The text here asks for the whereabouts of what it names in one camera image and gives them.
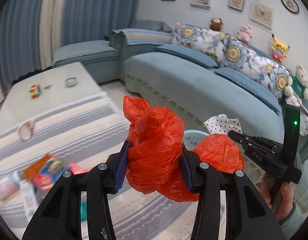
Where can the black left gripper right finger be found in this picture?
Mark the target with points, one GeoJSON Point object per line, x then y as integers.
{"type": "Point", "coordinates": [248, 216]}

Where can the brown monkey plush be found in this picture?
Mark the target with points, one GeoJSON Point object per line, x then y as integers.
{"type": "Point", "coordinates": [216, 24]}

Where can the white teddy bear plush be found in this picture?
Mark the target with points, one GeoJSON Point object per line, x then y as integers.
{"type": "Point", "coordinates": [297, 85]}

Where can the orange snack wrapper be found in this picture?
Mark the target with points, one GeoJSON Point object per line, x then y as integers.
{"type": "Point", "coordinates": [31, 171]}

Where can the butterfly framed picture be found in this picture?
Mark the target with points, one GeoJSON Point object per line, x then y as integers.
{"type": "Point", "coordinates": [262, 14]}

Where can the orange plastic trash bag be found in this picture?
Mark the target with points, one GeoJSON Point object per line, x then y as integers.
{"type": "Point", "coordinates": [156, 137]}

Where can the striped knit table cloth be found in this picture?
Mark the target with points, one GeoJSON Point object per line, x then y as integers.
{"type": "Point", "coordinates": [84, 133]}

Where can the pink plastic packet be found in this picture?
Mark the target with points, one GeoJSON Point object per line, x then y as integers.
{"type": "Point", "coordinates": [76, 169]}

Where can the yellow pikachu plush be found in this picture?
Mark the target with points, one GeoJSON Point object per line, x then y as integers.
{"type": "Point", "coordinates": [279, 49]}

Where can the colourful rubik cube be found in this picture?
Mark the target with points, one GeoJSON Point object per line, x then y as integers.
{"type": "Point", "coordinates": [35, 91]}

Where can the polka dot cloth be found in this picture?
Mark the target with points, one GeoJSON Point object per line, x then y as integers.
{"type": "Point", "coordinates": [221, 124]}

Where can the white pink milk bottle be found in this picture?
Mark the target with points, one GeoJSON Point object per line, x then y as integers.
{"type": "Point", "coordinates": [9, 185]}

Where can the red white tape roll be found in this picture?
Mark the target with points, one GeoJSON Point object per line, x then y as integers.
{"type": "Point", "coordinates": [25, 130]}

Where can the pink pig plush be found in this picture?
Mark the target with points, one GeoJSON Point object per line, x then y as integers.
{"type": "Point", "coordinates": [244, 34]}

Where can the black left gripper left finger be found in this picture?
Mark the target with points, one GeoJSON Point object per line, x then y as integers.
{"type": "Point", "coordinates": [59, 214]}

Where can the red blue playing card box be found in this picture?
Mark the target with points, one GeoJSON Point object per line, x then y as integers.
{"type": "Point", "coordinates": [50, 173]}

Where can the small framed picture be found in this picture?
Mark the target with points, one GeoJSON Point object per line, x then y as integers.
{"type": "Point", "coordinates": [236, 4]}

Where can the floral long pillow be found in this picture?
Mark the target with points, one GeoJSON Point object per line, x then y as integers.
{"type": "Point", "coordinates": [229, 52]}

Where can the light blue laundry basket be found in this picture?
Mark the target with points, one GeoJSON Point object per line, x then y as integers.
{"type": "Point", "coordinates": [192, 138]}

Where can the teal right sleeve forearm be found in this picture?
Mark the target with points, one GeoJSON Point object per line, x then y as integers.
{"type": "Point", "coordinates": [292, 223]}

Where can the blue fabric sofa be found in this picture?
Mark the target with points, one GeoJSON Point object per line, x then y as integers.
{"type": "Point", "coordinates": [190, 83]}

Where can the blue window curtain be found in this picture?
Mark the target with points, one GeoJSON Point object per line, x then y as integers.
{"type": "Point", "coordinates": [31, 30]}

